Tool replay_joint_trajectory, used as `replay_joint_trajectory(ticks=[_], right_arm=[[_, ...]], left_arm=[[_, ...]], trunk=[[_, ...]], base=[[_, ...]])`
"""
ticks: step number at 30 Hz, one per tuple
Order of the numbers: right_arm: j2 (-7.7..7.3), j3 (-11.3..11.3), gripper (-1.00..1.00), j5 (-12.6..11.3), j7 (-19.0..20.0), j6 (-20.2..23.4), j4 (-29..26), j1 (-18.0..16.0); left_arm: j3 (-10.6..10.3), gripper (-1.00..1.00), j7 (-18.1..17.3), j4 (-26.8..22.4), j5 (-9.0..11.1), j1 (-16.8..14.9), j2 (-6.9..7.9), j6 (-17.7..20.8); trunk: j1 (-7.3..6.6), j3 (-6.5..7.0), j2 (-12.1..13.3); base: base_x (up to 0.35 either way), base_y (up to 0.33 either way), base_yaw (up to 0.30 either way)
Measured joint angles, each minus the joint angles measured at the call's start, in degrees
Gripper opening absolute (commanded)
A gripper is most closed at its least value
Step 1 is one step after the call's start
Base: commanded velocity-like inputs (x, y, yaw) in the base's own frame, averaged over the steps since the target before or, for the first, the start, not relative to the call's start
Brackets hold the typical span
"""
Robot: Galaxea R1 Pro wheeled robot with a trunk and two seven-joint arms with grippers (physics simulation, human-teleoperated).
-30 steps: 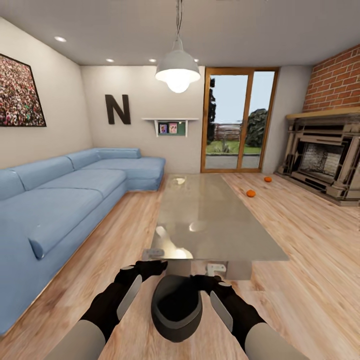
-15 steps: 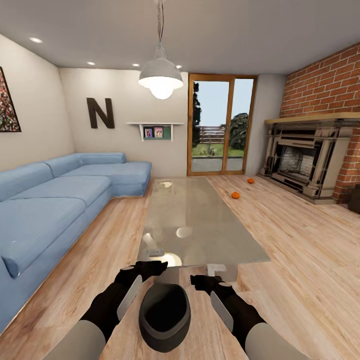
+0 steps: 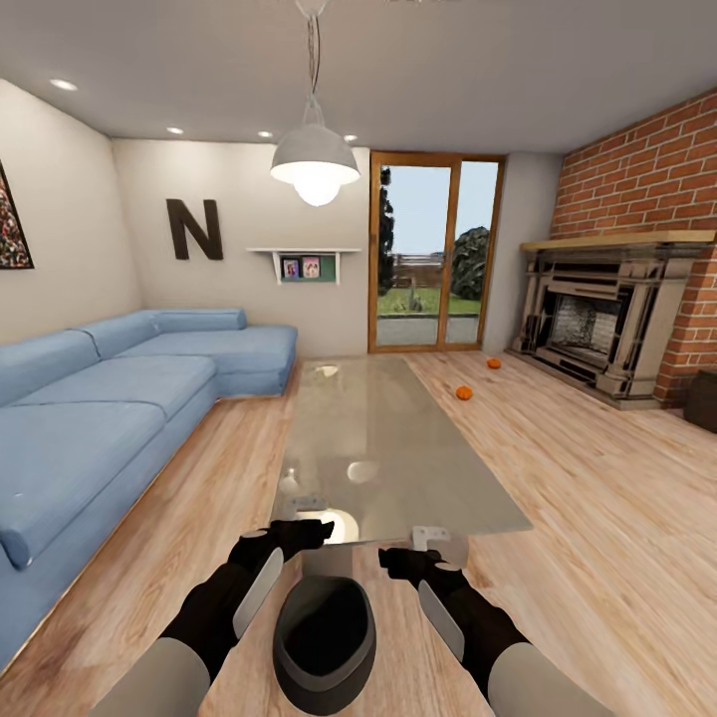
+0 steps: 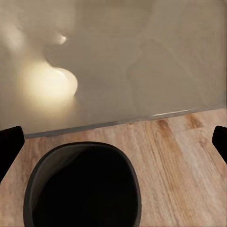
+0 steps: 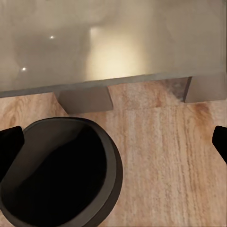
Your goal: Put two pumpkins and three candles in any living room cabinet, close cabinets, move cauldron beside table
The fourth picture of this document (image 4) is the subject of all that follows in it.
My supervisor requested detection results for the cauldron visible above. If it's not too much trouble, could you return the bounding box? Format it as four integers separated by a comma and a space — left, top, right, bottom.
23, 141, 141, 227

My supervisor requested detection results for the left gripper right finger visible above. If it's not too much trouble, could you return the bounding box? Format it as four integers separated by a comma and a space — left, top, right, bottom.
212, 125, 227, 164

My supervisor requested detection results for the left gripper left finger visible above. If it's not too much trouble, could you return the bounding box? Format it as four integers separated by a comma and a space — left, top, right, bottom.
0, 126, 25, 183

